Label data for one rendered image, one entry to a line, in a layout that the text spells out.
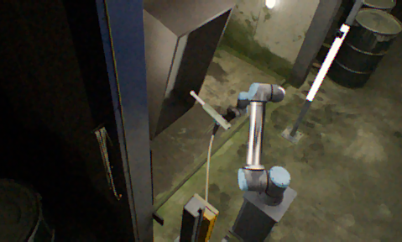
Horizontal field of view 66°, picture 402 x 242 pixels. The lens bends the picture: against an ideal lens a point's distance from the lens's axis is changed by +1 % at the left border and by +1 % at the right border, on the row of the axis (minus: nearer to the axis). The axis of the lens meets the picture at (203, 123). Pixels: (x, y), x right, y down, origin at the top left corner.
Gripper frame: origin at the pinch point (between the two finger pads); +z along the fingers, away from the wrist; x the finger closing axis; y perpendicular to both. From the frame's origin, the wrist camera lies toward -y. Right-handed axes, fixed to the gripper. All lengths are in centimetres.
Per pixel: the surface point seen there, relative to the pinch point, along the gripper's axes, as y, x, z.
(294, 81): 42, 23, -191
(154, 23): -77, 37, 52
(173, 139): 76, 45, -7
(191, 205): -76, -67, 111
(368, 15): -49, 10, -266
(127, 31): -114, -16, 108
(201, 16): -83, 27, 23
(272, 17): -21, 84, -173
